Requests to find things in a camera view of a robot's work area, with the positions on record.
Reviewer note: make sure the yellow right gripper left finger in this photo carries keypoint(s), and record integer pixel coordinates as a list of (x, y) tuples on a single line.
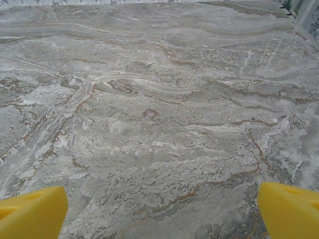
[(32, 214)]

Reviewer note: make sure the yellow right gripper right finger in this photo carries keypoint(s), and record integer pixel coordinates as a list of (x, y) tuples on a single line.
[(289, 214)]

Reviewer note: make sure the aluminium table side rail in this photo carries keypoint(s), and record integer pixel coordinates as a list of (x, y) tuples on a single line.
[(291, 7)]

